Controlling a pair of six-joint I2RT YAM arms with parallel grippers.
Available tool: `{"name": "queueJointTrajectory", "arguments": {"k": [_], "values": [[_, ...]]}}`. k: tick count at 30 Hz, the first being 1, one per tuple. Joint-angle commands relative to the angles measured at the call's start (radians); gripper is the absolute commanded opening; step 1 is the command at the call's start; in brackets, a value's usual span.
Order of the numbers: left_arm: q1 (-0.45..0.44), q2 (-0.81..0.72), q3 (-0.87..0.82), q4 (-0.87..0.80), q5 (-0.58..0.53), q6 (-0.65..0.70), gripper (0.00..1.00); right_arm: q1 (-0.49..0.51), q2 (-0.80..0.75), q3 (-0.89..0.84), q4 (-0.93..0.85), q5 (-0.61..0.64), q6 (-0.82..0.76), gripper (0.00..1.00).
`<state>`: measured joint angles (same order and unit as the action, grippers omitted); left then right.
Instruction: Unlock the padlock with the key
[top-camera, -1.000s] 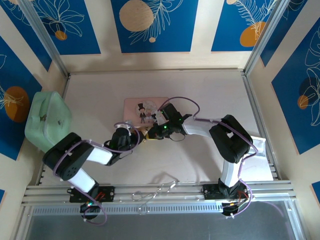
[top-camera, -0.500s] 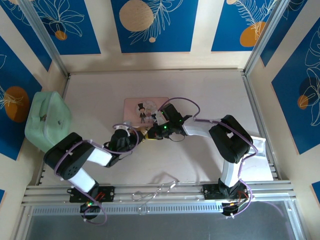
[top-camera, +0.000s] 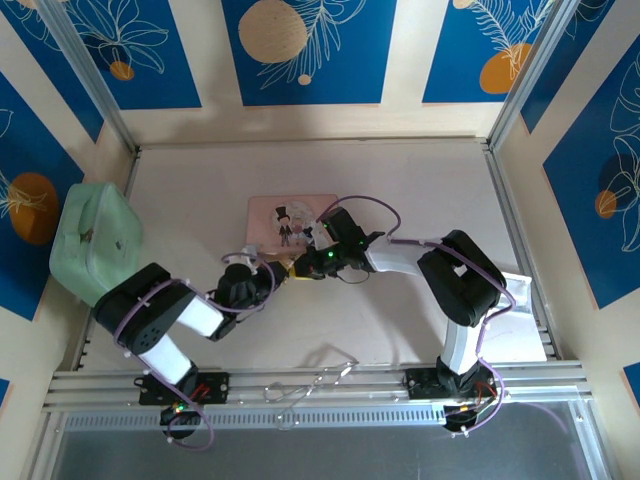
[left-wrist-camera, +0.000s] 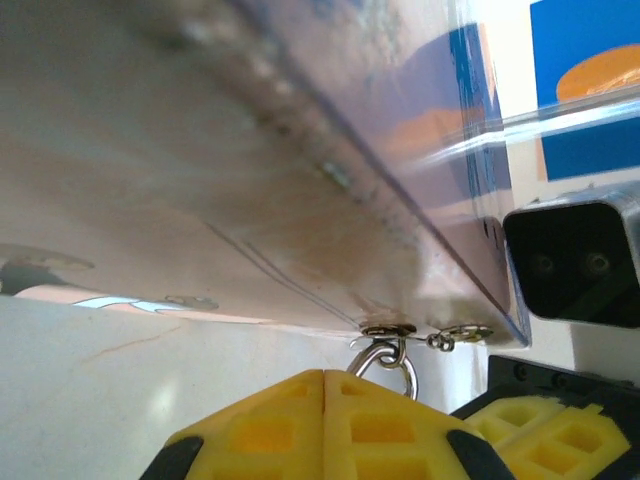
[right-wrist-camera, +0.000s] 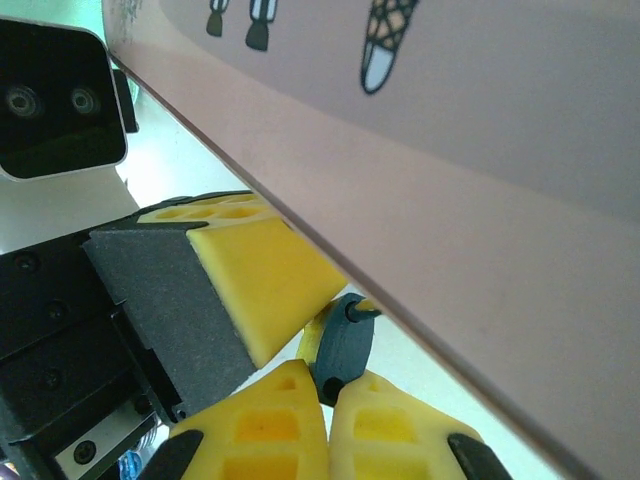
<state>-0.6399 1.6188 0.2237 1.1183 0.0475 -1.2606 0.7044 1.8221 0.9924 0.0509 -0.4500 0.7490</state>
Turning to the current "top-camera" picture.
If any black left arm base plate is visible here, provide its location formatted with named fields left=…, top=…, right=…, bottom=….
left=132, top=372, right=232, bottom=407

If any aluminium right side rail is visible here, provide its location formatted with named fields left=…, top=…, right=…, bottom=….
left=481, top=143, right=560, bottom=363

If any aluminium right frame post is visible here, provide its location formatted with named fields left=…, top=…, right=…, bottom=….
left=487, top=0, right=577, bottom=152

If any aluminium front frame rail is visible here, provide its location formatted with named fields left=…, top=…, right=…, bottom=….
left=41, top=360, right=595, bottom=413

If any white paper sheet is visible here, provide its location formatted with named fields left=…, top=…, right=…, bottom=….
left=482, top=271, right=550, bottom=365

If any perforated grey cable duct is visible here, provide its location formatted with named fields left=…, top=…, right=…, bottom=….
left=58, top=402, right=577, bottom=433

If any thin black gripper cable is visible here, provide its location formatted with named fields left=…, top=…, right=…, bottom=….
left=319, top=264, right=372, bottom=287

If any pink tin with cartoon couple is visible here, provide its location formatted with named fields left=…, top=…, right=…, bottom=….
left=247, top=193, right=340, bottom=257

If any bent metal wire hook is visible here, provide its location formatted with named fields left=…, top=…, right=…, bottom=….
left=263, top=359, right=359, bottom=431

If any aluminium left frame post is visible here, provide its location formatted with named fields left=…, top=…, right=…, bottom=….
left=36, top=0, right=140, bottom=153

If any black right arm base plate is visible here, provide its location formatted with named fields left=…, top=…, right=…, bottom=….
left=405, top=367, right=502, bottom=402

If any mint green lunch bag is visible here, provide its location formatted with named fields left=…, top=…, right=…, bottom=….
left=48, top=181, right=144, bottom=308

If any aluminium left side rail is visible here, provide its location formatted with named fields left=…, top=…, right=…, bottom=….
left=73, top=149, right=142, bottom=372

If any aluminium frame post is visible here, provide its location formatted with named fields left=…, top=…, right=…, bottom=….
left=487, top=0, right=577, bottom=152
left=36, top=0, right=140, bottom=153

